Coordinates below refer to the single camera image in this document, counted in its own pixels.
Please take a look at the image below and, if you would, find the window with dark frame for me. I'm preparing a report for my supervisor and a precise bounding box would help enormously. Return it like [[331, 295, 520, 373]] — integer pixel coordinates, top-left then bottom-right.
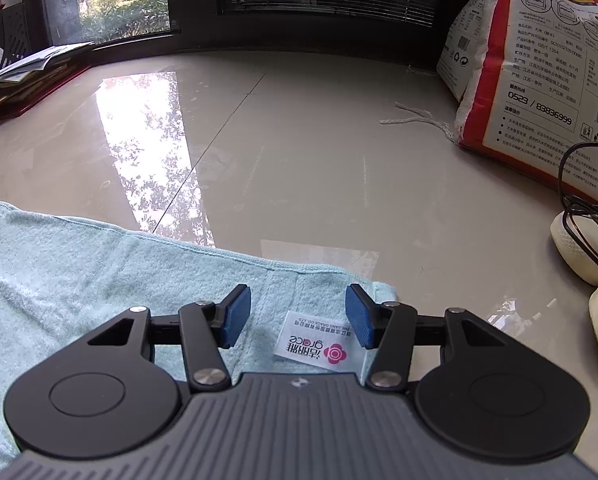
[[39, 0, 180, 46]]

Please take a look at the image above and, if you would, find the black cable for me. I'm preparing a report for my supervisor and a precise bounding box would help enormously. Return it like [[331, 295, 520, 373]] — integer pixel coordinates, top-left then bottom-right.
[[558, 141, 598, 281]]

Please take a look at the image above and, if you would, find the stack of books and papers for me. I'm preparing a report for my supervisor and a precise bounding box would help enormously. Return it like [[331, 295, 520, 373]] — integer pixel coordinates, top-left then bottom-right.
[[0, 41, 97, 121]]

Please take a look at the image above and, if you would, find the red and white rice bag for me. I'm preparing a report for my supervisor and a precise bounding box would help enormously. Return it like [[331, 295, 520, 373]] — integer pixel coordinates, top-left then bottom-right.
[[454, 0, 598, 204]]

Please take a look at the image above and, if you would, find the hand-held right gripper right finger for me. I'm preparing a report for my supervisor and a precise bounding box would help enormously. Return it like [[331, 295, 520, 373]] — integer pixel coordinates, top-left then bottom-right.
[[345, 283, 510, 391]]

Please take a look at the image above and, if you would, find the black perforated panel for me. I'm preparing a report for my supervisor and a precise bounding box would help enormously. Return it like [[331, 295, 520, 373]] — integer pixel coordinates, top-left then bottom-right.
[[0, 2, 34, 78]]

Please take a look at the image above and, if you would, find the light blue towel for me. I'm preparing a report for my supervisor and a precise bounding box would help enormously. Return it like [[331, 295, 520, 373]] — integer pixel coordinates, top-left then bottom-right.
[[0, 199, 400, 480]]

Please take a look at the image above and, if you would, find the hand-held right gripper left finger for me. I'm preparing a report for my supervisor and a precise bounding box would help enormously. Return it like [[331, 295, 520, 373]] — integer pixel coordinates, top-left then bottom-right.
[[86, 284, 252, 394]]

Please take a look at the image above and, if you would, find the white string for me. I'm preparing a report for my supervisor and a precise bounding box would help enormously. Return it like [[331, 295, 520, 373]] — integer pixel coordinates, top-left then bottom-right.
[[379, 101, 457, 147]]

